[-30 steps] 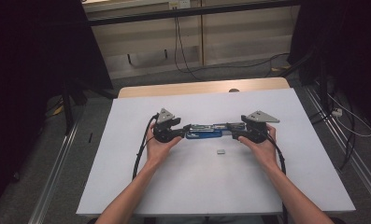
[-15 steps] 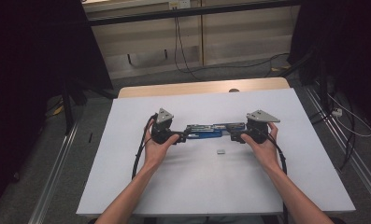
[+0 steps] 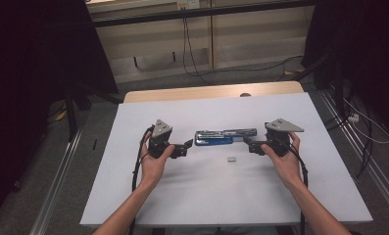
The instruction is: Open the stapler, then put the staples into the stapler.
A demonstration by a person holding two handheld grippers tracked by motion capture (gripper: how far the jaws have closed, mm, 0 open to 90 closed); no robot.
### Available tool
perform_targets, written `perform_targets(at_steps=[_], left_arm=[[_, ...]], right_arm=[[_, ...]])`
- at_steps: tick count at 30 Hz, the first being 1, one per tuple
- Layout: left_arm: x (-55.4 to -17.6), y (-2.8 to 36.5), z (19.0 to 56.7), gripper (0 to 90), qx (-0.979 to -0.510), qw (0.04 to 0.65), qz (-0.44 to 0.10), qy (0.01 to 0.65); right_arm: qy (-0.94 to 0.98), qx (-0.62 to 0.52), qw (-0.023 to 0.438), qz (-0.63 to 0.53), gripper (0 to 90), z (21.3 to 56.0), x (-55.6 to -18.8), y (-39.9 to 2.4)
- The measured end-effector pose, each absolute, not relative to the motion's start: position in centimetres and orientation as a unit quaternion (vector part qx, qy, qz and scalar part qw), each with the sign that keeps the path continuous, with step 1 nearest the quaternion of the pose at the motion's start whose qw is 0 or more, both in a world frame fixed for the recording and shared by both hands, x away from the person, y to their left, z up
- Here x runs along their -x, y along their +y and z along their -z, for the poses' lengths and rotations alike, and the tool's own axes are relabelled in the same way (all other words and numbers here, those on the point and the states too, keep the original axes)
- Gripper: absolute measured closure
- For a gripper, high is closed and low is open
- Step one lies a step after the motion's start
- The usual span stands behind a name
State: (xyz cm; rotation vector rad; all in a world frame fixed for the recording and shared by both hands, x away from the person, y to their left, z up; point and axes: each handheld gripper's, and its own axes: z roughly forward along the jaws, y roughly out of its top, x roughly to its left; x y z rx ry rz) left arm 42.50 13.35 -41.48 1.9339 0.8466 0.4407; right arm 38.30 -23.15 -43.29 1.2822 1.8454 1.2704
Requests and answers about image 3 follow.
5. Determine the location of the person's left hand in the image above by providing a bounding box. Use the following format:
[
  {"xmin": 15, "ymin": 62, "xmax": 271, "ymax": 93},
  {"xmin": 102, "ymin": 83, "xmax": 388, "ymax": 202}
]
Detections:
[{"xmin": 139, "ymin": 130, "xmax": 176, "ymax": 189}]

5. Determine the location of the white wall outlet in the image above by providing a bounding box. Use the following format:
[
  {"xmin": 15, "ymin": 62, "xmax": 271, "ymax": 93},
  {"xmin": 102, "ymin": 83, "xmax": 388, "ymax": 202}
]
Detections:
[{"xmin": 176, "ymin": 0, "xmax": 201, "ymax": 10}]

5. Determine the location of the black curtain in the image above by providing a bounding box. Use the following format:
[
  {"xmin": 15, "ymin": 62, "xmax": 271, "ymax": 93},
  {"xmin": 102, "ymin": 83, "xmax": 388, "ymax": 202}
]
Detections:
[
  {"xmin": 0, "ymin": 0, "xmax": 119, "ymax": 226},
  {"xmin": 303, "ymin": 0, "xmax": 389, "ymax": 138}
]

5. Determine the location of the beige wooden cabinet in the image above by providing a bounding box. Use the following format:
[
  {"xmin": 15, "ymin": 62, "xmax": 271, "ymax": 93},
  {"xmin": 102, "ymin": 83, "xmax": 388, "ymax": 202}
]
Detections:
[{"xmin": 85, "ymin": 0, "xmax": 316, "ymax": 84}]

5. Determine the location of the black metal stand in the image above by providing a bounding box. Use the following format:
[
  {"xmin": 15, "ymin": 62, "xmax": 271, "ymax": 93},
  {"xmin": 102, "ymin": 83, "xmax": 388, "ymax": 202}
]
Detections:
[
  {"xmin": 291, "ymin": 52, "xmax": 351, "ymax": 129},
  {"xmin": 64, "ymin": 81, "xmax": 122, "ymax": 143}
]

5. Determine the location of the white cable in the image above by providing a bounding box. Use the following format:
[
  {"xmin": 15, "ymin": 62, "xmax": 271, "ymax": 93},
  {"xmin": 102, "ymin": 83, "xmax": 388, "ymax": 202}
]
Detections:
[{"xmin": 342, "ymin": 97, "xmax": 389, "ymax": 145}]

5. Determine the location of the blue stapler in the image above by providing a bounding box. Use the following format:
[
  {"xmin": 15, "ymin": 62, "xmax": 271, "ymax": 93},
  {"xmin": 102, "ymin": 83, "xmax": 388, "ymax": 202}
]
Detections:
[{"xmin": 194, "ymin": 127, "xmax": 258, "ymax": 147}]

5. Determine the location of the aluminium rail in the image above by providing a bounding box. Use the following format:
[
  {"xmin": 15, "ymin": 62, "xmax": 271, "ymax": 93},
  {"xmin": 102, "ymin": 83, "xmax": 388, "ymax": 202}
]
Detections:
[
  {"xmin": 317, "ymin": 89, "xmax": 389, "ymax": 215},
  {"xmin": 28, "ymin": 128, "xmax": 84, "ymax": 235}
]

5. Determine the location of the person's right hand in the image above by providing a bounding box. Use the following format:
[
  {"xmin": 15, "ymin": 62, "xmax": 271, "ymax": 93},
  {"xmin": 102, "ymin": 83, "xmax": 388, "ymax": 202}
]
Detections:
[{"xmin": 260, "ymin": 131, "xmax": 307, "ymax": 191}]

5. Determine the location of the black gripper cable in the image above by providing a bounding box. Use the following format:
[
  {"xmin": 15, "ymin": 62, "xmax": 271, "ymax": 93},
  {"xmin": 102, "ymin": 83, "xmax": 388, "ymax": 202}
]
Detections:
[
  {"xmin": 288, "ymin": 145, "xmax": 311, "ymax": 235},
  {"xmin": 127, "ymin": 125, "xmax": 156, "ymax": 235}
]

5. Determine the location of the wooden table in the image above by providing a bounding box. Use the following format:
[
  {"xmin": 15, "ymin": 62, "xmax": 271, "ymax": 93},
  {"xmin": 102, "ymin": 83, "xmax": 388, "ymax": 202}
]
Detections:
[{"xmin": 122, "ymin": 80, "xmax": 305, "ymax": 104}]

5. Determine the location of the black metal beam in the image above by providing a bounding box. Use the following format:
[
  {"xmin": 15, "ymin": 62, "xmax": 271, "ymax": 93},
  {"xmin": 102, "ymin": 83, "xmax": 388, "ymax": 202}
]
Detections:
[{"xmin": 91, "ymin": 0, "xmax": 316, "ymax": 28}]

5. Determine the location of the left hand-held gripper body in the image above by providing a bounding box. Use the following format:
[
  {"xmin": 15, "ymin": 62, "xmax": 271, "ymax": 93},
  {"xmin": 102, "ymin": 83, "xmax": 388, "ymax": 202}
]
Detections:
[{"xmin": 147, "ymin": 118, "xmax": 188, "ymax": 160}]

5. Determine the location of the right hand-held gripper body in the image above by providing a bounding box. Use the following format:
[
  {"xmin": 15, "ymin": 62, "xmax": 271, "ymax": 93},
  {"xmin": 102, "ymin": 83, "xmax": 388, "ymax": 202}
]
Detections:
[{"xmin": 248, "ymin": 117, "xmax": 305, "ymax": 158}]

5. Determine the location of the bundle of black cables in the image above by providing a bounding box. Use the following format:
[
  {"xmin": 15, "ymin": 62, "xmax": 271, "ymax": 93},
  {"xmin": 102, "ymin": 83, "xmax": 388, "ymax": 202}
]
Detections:
[{"xmin": 323, "ymin": 111, "xmax": 374, "ymax": 181}]

